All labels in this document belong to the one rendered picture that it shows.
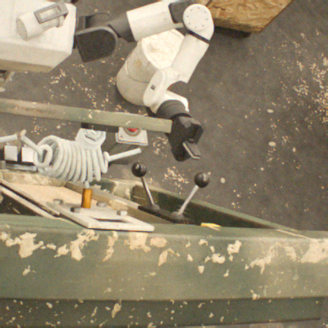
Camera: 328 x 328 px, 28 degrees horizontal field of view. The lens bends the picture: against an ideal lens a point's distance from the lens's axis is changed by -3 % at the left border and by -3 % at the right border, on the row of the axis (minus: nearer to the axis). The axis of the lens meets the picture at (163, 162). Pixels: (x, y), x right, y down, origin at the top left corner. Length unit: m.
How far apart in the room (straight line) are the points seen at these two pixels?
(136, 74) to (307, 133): 1.29
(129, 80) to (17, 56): 1.69
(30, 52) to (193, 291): 1.02
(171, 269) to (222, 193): 2.65
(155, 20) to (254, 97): 2.24
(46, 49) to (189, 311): 0.89
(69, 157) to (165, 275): 0.23
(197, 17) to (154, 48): 1.46
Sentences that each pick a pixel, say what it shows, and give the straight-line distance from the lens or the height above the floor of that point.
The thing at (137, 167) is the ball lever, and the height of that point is 1.46.
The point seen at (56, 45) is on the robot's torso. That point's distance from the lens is 1.85.
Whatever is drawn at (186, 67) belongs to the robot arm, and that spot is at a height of 1.40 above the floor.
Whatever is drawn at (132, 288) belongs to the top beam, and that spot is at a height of 1.92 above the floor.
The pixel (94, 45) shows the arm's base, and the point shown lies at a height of 1.33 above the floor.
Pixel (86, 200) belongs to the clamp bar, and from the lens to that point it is 1.05.
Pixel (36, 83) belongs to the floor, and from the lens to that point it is 3.41.
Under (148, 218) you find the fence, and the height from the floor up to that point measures 1.41.
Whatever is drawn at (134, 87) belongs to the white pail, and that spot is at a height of 0.12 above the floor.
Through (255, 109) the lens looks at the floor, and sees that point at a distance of 4.02.
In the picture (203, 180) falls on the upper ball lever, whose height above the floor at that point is 1.56.
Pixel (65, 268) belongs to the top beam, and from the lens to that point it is 0.90.
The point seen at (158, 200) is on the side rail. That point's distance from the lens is 2.09.
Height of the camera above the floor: 2.75
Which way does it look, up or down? 52 degrees down
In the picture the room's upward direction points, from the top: 48 degrees clockwise
